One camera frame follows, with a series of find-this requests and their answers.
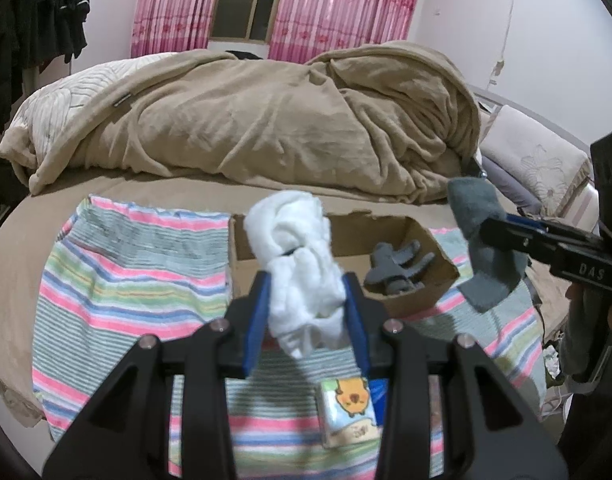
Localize window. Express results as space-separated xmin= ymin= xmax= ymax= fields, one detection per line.
xmin=208 ymin=0 xmax=285 ymax=43

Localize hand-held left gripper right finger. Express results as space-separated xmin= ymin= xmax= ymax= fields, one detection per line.
xmin=342 ymin=272 xmax=570 ymax=480

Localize grey bed headboard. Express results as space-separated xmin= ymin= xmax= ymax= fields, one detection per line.
xmin=467 ymin=84 xmax=594 ymax=153

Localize cartoon print tissue packet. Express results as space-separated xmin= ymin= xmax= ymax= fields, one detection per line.
xmin=318 ymin=375 xmax=382 ymax=450

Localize wall cable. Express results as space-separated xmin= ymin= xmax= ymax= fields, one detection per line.
xmin=486 ymin=0 xmax=518 ymax=92

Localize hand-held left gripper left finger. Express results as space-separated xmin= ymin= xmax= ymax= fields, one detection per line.
xmin=43 ymin=270 xmax=274 ymax=480

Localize pale flower embroidered pillow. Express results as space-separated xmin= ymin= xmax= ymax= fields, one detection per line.
xmin=480 ymin=105 xmax=599 ymax=233

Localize dark hanging clothes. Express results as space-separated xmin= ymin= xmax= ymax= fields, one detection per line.
xmin=0 ymin=0 xmax=90 ymax=132

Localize grey sock bundle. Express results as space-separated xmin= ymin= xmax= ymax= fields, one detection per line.
xmin=363 ymin=241 xmax=434 ymax=297

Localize pink floral curtain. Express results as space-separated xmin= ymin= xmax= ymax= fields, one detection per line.
xmin=267 ymin=0 xmax=427 ymax=65
xmin=130 ymin=0 xmax=228 ymax=59

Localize beige duvet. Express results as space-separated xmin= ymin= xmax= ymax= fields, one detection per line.
xmin=0 ymin=40 xmax=482 ymax=205

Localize white sock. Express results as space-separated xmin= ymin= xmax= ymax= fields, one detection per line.
xmin=249 ymin=190 xmax=350 ymax=360

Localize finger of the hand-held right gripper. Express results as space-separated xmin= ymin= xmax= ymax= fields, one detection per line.
xmin=504 ymin=213 xmax=605 ymax=244
xmin=478 ymin=219 xmax=560 ymax=267

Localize blue packet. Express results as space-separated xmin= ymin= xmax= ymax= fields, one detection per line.
xmin=368 ymin=379 xmax=390 ymax=428

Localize cardboard box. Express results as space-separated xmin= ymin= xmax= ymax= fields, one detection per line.
xmin=228 ymin=212 xmax=460 ymax=319

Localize striped cloth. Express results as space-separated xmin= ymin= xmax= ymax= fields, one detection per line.
xmin=32 ymin=195 xmax=547 ymax=478

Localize white leaf pattern pillow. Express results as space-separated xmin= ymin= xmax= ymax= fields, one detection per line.
xmin=8 ymin=56 xmax=162 ymax=161

